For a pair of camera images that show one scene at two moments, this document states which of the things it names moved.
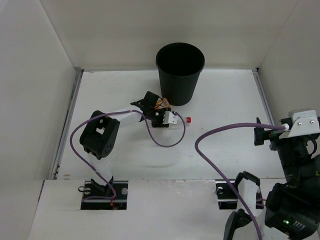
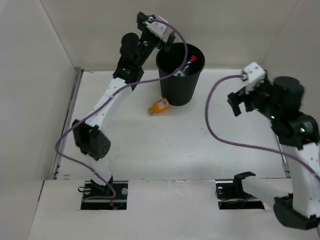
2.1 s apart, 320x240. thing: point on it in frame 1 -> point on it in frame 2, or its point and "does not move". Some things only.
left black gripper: (160, 118) -> (155, 38)
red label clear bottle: (188, 121) -> (182, 71)
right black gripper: (262, 135) -> (234, 99)
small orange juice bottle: (162, 103) does not move
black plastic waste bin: (180, 65) does not move
